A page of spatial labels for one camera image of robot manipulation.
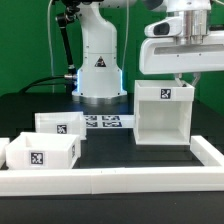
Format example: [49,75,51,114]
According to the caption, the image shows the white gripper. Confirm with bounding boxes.
[139,10,224,87]

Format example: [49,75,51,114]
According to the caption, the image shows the white drawer cabinet box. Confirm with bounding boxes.
[133,80,195,145]

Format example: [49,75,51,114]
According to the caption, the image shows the white front drawer tray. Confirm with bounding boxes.
[6,132,81,170]

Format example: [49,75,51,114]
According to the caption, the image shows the white drawer tray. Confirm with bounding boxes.
[35,112,86,140]
[6,132,81,170]

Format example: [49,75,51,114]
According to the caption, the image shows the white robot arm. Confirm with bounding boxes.
[72,0,224,103]

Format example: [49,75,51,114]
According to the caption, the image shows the white rear drawer tray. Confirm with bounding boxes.
[35,112,86,140]

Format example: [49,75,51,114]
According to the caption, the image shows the fiducial marker sheet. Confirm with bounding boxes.
[85,115,134,129]

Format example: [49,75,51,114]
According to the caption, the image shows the white L-shaped border fence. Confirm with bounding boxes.
[0,136,224,196]

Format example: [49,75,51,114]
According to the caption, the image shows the white block at left edge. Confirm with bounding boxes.
[0,138,10,168]

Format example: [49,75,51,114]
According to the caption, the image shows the black base cable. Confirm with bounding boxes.
[18,75,78,94]

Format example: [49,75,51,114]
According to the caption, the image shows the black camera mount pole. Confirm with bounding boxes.
[56,0,80,81]

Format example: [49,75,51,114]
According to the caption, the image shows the white hanging cable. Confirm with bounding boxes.
[46,0,56,94]

